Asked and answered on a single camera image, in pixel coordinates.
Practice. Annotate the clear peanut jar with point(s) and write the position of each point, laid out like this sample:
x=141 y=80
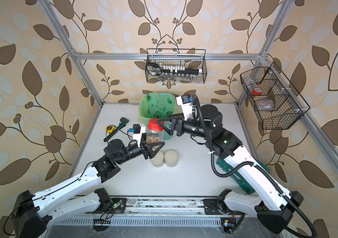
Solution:
x=152 y=136

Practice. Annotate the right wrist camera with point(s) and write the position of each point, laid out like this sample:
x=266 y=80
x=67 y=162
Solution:
x=185 y=102

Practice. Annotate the black wire basket back wall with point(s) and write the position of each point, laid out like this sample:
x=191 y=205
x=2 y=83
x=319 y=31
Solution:
x=176 y=65

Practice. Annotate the black wire basket right wall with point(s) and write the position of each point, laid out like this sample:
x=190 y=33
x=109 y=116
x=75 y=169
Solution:
x=281 y=104

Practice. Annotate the red jar lid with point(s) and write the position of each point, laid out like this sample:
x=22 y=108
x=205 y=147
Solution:
x=154 y=125

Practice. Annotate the black wire basket wall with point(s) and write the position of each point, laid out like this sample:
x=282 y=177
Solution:
x=281 y=104
x=176 y=65

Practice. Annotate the red object in basket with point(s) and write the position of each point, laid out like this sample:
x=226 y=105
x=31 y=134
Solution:
x=257 y=91

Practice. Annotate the green bin with bag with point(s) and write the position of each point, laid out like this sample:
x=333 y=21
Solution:
x=157 y=106

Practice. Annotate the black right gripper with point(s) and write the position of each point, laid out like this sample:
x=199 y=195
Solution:
x=177 y=121

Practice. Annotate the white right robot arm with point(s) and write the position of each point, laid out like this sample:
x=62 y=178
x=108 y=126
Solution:
x=274 y=205

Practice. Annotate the black socket set rail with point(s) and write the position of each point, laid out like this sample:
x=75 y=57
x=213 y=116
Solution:
x=155 y=69

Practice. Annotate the beige lid jar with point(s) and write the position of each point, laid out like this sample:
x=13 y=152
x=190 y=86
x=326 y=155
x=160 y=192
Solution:
x=158 y=160
x=171 y=158

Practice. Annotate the yellow tape measure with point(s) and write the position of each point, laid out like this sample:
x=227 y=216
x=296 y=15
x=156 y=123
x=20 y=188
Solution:
x=110 y=129

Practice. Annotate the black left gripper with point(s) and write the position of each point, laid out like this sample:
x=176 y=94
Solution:
x=145 y=149

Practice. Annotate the beige lid jar left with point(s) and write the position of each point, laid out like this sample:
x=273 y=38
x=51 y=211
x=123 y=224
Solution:
x=158 y=160

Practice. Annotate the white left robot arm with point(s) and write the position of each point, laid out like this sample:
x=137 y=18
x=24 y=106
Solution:
x=34 y=213

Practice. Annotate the beige lid jar right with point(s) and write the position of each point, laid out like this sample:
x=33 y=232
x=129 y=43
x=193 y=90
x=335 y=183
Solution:
x=171 y=158

